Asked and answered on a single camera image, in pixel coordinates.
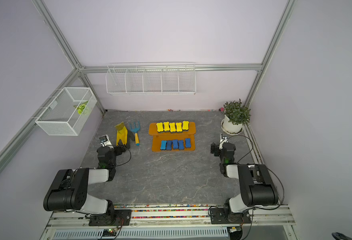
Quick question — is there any yellow eraser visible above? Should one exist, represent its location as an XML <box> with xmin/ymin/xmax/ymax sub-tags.
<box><xmin>176</xmin><ymin>123</ymin><xmax>183</xmax><ymax>133</ymax></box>
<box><xmin>169</xmin><ymin>123</ymin><xmax>176</xmax><ymax>133</ymax></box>
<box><xmin>156</xmin><ymin>123</ymin><xmax>165</xmax><ymax>133</ymax></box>
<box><xmin>163</xmin><ymin>122</ymin><xmax>171</xmax><ymax>132</ymax></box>
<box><xmin>182</xmin><ymin>121</ymin><xmax>189</xmax><ymax>131</ymax></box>

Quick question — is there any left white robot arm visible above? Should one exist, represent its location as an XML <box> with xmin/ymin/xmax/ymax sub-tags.
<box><xmin>43</xmin><ymin>145</ymin><xmax>128</xmax><ymax>216</ymax></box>

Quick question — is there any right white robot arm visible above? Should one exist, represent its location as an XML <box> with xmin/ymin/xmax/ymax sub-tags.
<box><xmin>210</xmin><ymin>142</ymin><xmax>279</xmax><ymax>215</ymax></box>

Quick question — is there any orange wooden two-tier shelf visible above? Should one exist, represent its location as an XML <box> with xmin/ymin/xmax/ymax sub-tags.
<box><xmin>149</xmin><ymin>122</ymin><xmax>196</xmax><ymax>152</ymax></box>

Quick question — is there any yellow garden glove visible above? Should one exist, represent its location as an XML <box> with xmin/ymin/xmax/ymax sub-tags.
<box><xmin>115</xmin><ymin>122</ymin><xmax>135</xmax><ymax>149</ymax></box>

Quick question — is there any potted green plant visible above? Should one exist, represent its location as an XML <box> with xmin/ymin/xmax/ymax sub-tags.
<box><xmin>221</xmin><ymin>99</ymin><xmax>251</xmax><ymax>136</ymax></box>

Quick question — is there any blue eraser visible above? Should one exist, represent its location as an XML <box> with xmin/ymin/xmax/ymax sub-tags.
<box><xmin>166</xmin><ymin>141</ymin><xmax>173</xmax><ymax>151</ymax></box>
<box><xmin>185</xmin><ymin>138</ymin><xmax>191</xmax><ymax>149</ymax></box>
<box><xmin>178</xmin><ymin>140</ymin><xmax>184</xmax><ymax>151</ymax></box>
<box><xmin>172</xmin><ymin>140</ymin><xmax>179</xmax><ymax>150</ymax></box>
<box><xmin>160</xmin><ymin>140</ymin><xmax>167</xmax><ymax>151</ymax></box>

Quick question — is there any green object in basket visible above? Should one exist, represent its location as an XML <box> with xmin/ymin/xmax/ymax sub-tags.
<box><xmin>74</xmin><ymin>101</ymin><xmax>90</xmax><ymax>116</ymax></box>

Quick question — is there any white mesh basket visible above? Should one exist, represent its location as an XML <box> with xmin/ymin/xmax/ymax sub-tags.
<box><xmin>35</xmin><ymin>87</ymin><xmax>97</xmax><ymax>136</ymax></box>

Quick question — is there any white vent grille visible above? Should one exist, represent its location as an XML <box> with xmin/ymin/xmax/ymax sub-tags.
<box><xmin>52</xmin><ymin>227</ymin><xmax>229</xmax><ymax>240</ymax></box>

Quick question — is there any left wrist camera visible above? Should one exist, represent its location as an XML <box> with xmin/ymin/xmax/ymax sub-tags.
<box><xmin>99</xmin><ymin>135</ymin><xmax>112</xmax><ymax>147</ymax></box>

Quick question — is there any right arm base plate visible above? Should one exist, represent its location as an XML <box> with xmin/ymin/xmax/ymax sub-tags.
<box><xmin>208</xmin><ymin>207</ymin><xmax>251</xmax><ymax>225</ymax></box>

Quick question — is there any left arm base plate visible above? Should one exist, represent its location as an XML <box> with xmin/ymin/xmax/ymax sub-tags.
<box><xmin>89</xmin><ymin>209</ymin><xmax>132</xmax><ymax>227</ymax></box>

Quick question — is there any aluminium mounting rail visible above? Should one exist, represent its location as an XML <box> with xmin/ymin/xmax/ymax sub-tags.
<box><xmin>46</xmin><ymin>205</ymin><xmax>296</xmax><ymax>230</ymax></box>

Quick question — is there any white wire wall shelf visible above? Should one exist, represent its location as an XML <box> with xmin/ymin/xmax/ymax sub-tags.
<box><xmin>106</xmin><ymin>62</ymin><xmax>196</xmax><ymax>95</ymax></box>

